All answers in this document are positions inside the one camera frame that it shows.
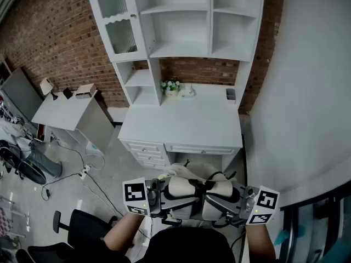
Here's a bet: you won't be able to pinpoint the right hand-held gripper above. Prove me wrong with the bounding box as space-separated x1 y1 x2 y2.
204 185 280 226

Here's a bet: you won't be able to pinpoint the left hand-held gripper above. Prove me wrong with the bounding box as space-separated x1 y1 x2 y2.
122 177 200 219

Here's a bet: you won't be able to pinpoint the cream backpack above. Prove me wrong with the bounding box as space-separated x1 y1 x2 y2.
161 159 242 229

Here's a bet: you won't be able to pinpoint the person's right forearm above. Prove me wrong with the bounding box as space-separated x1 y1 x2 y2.
244 223 276 263

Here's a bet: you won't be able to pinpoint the person's left forearm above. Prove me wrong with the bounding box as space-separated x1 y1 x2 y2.
103 211 146 252

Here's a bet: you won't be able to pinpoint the person's black top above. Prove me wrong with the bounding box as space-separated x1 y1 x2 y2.
142 226 237 263

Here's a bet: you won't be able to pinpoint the black office chair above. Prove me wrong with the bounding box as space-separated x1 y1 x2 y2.
15 209 119 263

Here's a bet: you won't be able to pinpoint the white power strip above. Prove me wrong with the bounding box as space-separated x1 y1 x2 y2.
78 164 92 181

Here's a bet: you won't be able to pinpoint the grey pen holder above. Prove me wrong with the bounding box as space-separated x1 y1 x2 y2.
225 88 237 104

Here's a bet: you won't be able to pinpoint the small white ornament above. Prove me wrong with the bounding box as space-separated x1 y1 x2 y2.
179 84 196 99

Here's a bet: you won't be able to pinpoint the potted flower plant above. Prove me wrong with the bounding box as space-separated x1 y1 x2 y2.
160 77 182 99

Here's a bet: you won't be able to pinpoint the dark electric scooter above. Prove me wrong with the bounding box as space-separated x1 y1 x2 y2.
0 139 64 186

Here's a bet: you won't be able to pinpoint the white side table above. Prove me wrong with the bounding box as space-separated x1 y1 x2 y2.
31 90 116 156

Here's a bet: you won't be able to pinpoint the white box device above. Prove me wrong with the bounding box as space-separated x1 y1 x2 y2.
74 83 98 100

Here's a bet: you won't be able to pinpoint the red box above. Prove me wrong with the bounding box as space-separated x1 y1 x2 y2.
36 123 47 142

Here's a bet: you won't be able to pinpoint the white shelf hutch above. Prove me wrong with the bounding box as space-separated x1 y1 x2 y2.
85 0 266 108

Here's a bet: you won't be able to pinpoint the small table lamp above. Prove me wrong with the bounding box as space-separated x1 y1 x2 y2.
39 78 59 101

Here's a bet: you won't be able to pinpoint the grey board panel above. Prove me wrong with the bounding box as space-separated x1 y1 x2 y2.
0 67 44 123

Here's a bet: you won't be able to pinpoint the white cable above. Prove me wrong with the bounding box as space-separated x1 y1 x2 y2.
56 140 106 172

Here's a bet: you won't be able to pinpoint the black window frame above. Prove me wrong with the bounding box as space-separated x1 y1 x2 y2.
279 185 351 263

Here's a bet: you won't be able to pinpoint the black cable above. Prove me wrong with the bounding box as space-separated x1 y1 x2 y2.
41 172 83 202

